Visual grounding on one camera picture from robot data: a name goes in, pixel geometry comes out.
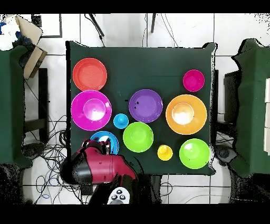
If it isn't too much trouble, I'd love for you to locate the tangle of floor cables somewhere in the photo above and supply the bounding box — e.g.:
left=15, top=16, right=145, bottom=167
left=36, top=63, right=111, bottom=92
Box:
left=23, top=115, right=89, bottom=204

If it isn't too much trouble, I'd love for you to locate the cardboard box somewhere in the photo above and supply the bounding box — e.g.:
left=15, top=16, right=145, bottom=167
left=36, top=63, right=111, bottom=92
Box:
left=12, top=14, right=48, bottom=80

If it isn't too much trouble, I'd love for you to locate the dark green table cloth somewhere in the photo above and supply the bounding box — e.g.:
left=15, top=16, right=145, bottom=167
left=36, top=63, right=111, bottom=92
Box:
left=65, top=40, right=218, bottom=176

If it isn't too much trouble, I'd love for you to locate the black box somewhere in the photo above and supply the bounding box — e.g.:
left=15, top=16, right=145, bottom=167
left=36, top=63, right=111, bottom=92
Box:
left=223, top=70, right=242, bottom=123

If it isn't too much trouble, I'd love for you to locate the small crimson bowl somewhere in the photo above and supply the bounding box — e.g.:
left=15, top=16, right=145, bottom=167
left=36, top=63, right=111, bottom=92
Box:
left=182, top=69, right=206, bottom=92

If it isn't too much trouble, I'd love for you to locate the black stand base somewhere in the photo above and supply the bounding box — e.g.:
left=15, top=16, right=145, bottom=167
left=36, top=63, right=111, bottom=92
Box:
left=215, top=144, right=237, bottom=166
left=22, top=142, right=45, bottom=158

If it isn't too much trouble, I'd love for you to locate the large orange bowl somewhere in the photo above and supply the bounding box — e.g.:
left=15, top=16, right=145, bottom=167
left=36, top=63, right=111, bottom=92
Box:
left=165, top=94, right=208, bottom=135

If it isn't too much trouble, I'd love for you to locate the black tripod leg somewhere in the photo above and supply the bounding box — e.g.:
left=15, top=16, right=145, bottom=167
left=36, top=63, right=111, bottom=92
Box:
left=150, top=13, right=157, bottom=34
left=84, top=13, right=105, bottom=47

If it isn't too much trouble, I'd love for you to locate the yellow cup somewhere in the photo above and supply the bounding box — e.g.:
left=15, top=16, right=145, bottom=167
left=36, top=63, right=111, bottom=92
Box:
left=157, top=144, right=173, bottom=162

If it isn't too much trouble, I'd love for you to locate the black square floor frame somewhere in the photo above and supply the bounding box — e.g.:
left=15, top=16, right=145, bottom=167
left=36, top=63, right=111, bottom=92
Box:
left=31, top=13, right=63, bottom=39

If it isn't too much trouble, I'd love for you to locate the orange-red shallow bowl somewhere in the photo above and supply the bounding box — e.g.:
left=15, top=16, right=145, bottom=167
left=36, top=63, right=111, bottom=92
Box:
left=72, top=58, right=108, bottom=92

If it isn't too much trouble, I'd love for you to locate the green cloth side table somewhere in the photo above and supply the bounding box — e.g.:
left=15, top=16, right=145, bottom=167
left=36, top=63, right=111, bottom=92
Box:
left=230, top=39, right=270, bottom=178
left=0, top=45, right=32, bottom=169

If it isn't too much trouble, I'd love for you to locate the large magenta bowl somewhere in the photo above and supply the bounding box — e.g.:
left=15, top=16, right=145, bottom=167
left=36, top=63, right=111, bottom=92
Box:
left=71, top=90, right=112, bottom=132

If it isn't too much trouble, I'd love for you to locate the blue cup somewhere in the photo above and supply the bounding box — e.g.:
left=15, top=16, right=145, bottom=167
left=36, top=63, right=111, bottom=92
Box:
left=113, top=113, right=129, bottom=130

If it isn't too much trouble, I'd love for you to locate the purple bowl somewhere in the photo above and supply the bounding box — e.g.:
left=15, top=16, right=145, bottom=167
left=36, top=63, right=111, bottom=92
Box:
left=128, top=89, right=163, bottom=124

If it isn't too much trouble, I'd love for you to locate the white boxes stack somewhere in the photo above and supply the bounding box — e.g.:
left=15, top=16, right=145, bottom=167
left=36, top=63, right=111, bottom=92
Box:
left=263, top=78, right=270, bottom=156

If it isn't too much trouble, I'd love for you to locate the black bench frame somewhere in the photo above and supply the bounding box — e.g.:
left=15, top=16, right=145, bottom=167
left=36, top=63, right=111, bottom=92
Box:
left=24, top=68, right=49, bottom=144

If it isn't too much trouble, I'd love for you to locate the blue bowl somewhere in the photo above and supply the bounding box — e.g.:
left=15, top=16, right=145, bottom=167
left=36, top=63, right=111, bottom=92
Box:
left=90, top=130, right=120, bottom=155

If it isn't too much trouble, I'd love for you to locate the green bowl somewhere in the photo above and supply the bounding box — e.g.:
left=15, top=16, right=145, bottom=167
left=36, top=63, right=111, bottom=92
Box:
left=179, top=138, right=211, bottom=170
left=122, top=122, right=154, bottom=153

